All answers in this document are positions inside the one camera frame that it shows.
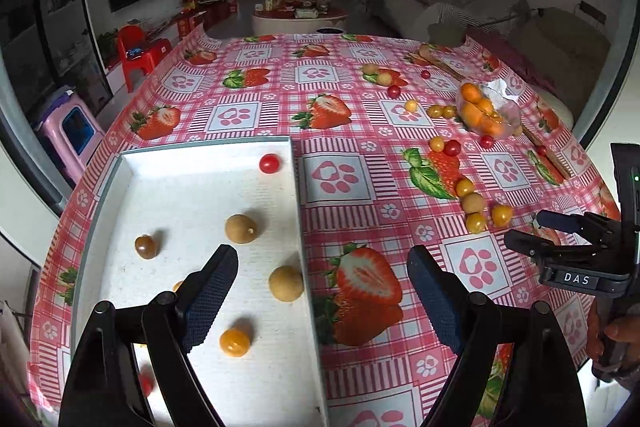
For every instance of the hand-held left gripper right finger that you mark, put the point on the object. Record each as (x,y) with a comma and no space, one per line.
(435,297)

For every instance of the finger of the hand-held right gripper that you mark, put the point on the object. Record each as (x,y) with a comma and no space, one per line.
(555,221)
(525,242)

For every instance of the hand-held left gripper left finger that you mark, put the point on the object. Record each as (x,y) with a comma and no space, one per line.
(210,297)

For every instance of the yellow cherry tomato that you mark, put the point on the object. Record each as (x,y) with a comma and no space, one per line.
(178,287)
(448,111)
(501,215)
(465,187)
(435,111)
(411,106)
(235,342)
(475,223)
(437,144)

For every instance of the longan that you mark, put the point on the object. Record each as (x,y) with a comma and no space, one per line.
(472,203)
(384,79)
(370,69)
(286,283)
(241,228)

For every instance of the dark brown cherry tomato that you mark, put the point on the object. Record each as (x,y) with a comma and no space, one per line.
(146,246)

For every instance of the white tray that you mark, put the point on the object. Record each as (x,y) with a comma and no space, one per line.
(200,202)

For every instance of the person's right hand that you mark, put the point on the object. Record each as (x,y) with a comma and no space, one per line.
(625,334)

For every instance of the plastic bag of oranges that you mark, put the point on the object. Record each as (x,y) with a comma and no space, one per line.
(507,117)

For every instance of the orange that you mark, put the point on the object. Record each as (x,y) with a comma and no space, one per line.
(487,128)
(476,112)
(470,93)

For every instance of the white tissue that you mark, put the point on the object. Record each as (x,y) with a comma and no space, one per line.
(500,88)

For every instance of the pink checked strawberry tablecloth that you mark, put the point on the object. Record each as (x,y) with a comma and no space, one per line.
(350,147)

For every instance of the pale green sofa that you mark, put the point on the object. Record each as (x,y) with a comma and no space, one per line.
(565,39)

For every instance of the pink plastic stool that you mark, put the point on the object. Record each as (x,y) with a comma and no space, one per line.
(60,127)

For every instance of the striped blanket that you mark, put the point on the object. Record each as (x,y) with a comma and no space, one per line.
(440,19)

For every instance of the red plastic stool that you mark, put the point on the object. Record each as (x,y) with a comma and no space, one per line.
(147,59)

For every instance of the red plastic chair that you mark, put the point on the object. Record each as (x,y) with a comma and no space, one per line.
(131,39)

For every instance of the round white coffee table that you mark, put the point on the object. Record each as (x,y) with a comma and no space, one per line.
(300,24)

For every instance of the wall socket strip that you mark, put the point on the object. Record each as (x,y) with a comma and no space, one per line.
(592,12)

